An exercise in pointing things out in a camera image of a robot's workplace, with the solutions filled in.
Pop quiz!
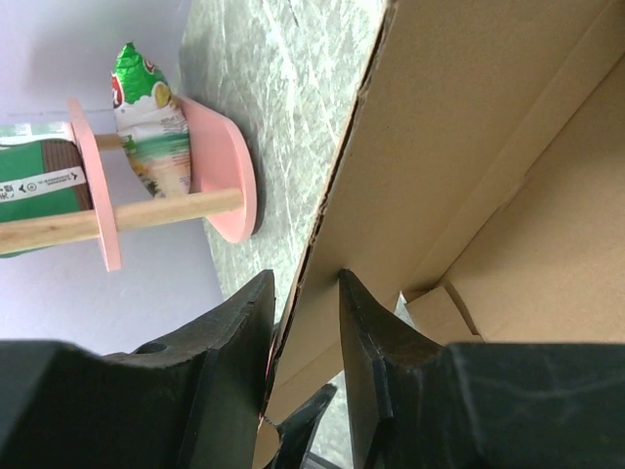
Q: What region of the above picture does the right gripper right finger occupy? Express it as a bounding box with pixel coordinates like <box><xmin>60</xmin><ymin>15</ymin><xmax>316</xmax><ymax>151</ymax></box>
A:
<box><xmin>339</xmin><ymin>270</ymin><xmax>624</xmax><ymax>468</ymax></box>

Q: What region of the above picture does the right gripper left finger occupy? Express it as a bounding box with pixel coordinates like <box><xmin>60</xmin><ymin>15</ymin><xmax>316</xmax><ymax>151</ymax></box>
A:
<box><xmin>1</xmin><ymin>270</ymin><xmax>274</xmax><ymax>468</ymax></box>

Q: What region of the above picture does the green bag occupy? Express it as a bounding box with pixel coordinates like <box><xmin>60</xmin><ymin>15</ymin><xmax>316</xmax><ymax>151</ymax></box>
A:
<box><xmin>110</xmin><ymin>42</ymin><xmax>191</xmax><ymax>197</ymax></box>

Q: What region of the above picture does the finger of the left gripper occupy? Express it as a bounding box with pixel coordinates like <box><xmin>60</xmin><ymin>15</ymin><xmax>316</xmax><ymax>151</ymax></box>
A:
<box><xmin>266</xmin><ymin>383</ymin><xmax>337</xmax><ymax>469</ymax></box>

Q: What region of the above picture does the pink tiered shelf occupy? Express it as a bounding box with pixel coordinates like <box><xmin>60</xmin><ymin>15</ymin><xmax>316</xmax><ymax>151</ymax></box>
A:
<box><xmin>1</xmin><ymin>97</ymin><xmax>257</xmax><ymax>272</ymax></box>

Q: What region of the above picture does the brown cardboard box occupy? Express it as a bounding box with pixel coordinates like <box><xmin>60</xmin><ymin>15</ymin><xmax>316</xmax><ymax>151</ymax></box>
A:
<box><xmin>253</xmin><ymin>0</ymin><xmax>625</xmax><ymax>469</ymax></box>

